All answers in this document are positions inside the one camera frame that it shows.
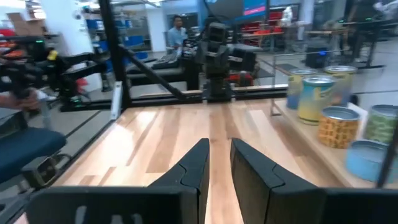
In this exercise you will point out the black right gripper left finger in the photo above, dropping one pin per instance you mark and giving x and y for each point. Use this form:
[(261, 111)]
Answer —
[(155, 205)]

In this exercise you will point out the short light blue can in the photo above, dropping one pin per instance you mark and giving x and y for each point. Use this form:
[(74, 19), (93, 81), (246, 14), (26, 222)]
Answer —
[(363, 161)]

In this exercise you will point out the black background robot arm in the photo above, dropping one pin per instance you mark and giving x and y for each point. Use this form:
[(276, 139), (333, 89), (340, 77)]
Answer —
[(71, 62)]

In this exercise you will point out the person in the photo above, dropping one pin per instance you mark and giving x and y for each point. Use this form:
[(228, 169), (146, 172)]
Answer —
[(177, 34)]

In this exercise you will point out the green patterned can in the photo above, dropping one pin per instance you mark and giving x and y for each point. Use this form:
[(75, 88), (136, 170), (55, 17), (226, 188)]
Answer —
[(381, 124)]

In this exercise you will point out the person's hand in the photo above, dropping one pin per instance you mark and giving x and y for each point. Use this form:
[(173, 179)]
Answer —
[(21, 102)]

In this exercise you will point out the black box with blue light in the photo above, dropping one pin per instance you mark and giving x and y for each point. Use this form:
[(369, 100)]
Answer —
[(317, 56)]

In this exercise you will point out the blue and olive label can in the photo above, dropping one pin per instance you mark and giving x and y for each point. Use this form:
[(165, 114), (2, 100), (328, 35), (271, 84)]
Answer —
[(293, 93)]

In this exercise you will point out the dark blue chair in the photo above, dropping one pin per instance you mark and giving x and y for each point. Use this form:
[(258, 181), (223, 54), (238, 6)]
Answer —
[(28, 146)]

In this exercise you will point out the yellow chili pepper print can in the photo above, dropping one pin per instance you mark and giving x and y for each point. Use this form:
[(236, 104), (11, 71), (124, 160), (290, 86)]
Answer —
[(337, 130)]

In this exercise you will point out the blue screen computer monitor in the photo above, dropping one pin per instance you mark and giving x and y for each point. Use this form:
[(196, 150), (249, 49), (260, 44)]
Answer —
[(255, 7)]

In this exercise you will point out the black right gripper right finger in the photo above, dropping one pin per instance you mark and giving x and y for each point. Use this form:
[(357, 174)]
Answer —
[(295, 205)]

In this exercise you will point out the red storage bins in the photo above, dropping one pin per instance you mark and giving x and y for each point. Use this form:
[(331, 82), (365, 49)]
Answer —
[(262, 26)]

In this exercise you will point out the peach label can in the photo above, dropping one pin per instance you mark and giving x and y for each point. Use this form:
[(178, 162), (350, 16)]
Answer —
[(346, 84)]

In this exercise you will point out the black frame wooden shelf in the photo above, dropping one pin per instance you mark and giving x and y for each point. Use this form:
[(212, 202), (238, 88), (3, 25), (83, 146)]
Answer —
[(311, 137)]

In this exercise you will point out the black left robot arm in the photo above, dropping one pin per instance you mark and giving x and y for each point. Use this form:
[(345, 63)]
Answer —
[(215, 62)]

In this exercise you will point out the background work table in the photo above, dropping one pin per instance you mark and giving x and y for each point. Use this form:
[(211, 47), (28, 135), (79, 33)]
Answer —
[(357, 28)]

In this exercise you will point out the black aluminium rig frame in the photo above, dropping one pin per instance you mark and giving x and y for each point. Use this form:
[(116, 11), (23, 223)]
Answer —
[(115, 46)]

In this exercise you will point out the yellow can with green stripe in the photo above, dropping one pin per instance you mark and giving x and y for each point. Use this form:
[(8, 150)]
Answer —
[(314, 102)]

